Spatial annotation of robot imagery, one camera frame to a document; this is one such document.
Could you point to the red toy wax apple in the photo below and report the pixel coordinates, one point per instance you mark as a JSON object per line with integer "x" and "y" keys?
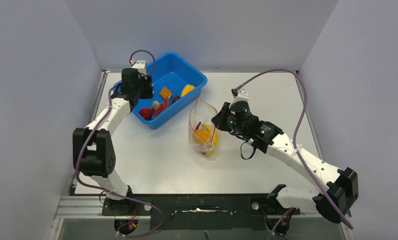
{"x": 146, "y": 113}

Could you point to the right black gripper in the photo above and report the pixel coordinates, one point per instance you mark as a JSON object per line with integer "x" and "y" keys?
{"x": 219, "y": 120}

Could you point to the yellow toy banana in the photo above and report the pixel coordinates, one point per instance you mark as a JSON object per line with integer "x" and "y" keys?
{"x": 213, "y": 139}

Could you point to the blue plastic bin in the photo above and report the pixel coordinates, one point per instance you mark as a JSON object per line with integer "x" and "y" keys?
{"x": 169, "y": 70}

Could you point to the aluminium table frame rail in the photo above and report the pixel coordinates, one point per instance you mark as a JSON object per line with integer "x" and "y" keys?
{"x": 82, "y": 207}

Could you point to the red toy watermelon slice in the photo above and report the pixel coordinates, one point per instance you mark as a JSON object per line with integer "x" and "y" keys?
{"x": 163, "y": 106}

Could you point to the orange toy mango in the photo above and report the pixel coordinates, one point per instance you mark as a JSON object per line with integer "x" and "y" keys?
{"x": 201, "y": 136}

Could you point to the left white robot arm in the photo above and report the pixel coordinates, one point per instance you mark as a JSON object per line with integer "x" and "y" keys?
{"x": 94, "y": 158}

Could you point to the beige toy garlic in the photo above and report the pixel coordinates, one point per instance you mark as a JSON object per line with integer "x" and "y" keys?
{"x": 156, "y": 105}

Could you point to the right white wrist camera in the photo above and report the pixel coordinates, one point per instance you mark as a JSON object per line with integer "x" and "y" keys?
{"x": 239, "y": 95}

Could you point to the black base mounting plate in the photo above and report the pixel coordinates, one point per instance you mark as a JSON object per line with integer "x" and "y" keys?
{"x": 251, "y": 211}

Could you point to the yellow toy pepper slice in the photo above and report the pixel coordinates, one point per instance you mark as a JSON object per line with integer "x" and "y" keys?
{"x": 188, "y": 88}

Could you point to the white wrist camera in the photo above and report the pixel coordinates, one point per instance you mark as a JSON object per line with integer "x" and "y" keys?
{"x": 239, "y": 95}
{"x": 140, "y": 65}

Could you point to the clear zip bag orange zipper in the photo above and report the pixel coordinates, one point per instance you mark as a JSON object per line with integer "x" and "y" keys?
{"x": 202, "y": 112}

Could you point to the dark purple toy fruit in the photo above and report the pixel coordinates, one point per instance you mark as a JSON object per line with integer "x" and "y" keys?
{"x": 175, "y": 99}

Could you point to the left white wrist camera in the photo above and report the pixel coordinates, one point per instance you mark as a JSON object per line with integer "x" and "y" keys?
{"x": 140, "y": 65}

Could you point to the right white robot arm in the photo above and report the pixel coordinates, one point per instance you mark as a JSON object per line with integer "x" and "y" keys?
{"x": 334, "y": 190}

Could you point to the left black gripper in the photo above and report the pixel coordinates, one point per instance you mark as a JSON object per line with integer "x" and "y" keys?
{"x": 146, "y": 81}

